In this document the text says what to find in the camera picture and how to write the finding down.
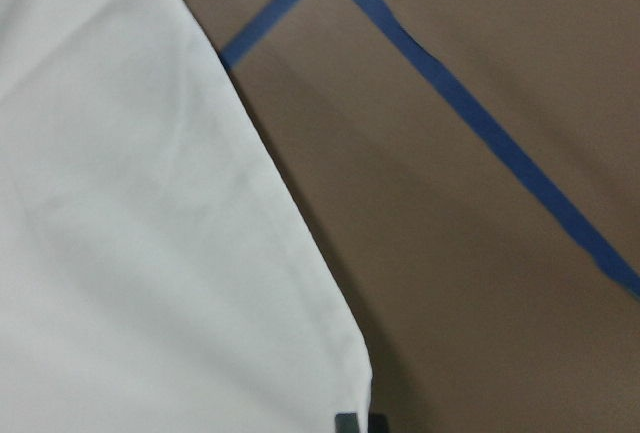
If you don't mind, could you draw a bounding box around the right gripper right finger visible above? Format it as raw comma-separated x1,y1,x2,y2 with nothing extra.
367,413,389,433

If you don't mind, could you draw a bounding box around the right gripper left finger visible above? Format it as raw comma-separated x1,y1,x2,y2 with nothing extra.
334,413,359,433

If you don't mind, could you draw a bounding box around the white long-sleeve printed shirt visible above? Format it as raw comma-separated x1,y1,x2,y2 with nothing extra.
1,0,372,432

